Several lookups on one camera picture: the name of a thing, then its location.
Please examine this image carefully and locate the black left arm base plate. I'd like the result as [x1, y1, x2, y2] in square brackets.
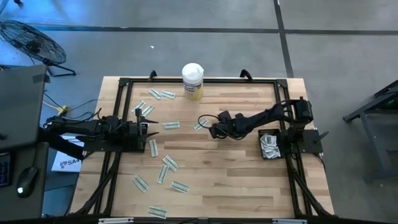
[75, 134, 131, 153]

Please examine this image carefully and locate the white edge strip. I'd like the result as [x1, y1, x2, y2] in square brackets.
[98, 217, 134, 224]
[272, 218, 308, 224]

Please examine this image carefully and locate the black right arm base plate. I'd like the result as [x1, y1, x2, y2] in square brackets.
[298, 129, 330, 155]

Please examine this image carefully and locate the white lid yellow wipes canister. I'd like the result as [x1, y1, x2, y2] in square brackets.
[182, 62, 205, 101]

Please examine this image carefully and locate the white printed paper sheet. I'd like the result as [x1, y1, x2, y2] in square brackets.
[51, 134, 85, 174]

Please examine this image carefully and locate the black metal table frame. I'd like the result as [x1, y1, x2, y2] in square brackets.
[70, 77, 334, 218]

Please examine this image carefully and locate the black metal cart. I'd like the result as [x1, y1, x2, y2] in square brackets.
[343, 79, 398, 183]

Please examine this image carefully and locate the black computer mouse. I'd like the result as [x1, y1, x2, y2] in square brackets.
[15, 166, 40, 199]

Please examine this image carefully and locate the black floor fan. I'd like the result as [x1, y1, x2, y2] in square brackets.
[0, 20, 77, 78]

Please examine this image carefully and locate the dark grey computer monitor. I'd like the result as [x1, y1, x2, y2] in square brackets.
[0, 64, 48, 151]

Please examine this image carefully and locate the black desk support bar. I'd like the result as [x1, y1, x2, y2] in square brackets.
[37, 126, 85, 161]

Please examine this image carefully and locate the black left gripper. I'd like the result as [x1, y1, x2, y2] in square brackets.
[124, 108, 160, 151]

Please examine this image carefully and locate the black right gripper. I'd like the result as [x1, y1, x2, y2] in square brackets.
[208, 110, 248, 140]

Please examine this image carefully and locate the black perforated plastic tray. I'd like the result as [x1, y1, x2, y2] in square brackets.
[126, 123, 150, 153]
[257, 128, 283, 160]

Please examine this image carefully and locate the dark grey desk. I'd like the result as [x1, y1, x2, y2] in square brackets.
[0, 142, 50, 221]

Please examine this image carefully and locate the grey tape piece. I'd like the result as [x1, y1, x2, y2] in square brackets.
[32, 73, 51, 84]

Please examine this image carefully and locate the black keyboard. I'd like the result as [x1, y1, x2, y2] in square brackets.
[0, 152, 12, 189]

